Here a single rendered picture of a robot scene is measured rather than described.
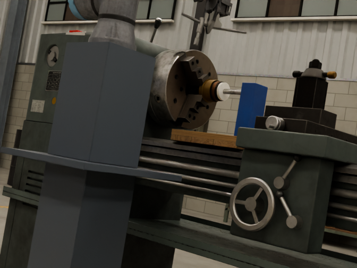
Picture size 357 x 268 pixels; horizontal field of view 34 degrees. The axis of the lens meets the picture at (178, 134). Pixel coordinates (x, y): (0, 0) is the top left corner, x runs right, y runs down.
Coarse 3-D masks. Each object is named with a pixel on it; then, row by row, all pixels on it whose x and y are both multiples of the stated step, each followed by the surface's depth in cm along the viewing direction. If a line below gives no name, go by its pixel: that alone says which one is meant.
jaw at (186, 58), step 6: (180, 54) 224; (186, 60) 220; (192, 60) 221; (186, 66) 222; (192, 66) 222; (186, 72) 224; (192, 72) 222; (198, 72) 221; (186, 78) 225; (192, 78) 223; (198, 78) 221; (204, 78) 221; (192, 84) 225; (198, 84) 223
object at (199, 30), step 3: (201, 18) 235; (204, 18) 235; (201, 21) 235; (204, 21) 235; (198, 24) 235; (201, 24) 235; (198, 27) 235; (201, 27) 235; (198, 30) 234; (201, 30) 235; (198, 33) 234; (198, 36) 234; (195, 39) 234; (198, 39) 234; (195, 42) 234; (198, 42) 234; (195, 45) 235
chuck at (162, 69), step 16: (160, 64) 223; (176, 64) 221; (208, 64) 234; (160, 80) 220; (176, 80) 222; (160, 96) 220; (176, 96) 222; (160, 112) 224; (176, 112) 223; (208, 112) 237; (192, 128) 231
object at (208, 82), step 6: (204, 84) 220; (210, 84) 219; (216, 84) 218; (204, 90) 220; (210, 90) 219; (216, 90) 217; (204, 96) 221; (210, 96) 219; (216, 96) 217; (210, 102) 224
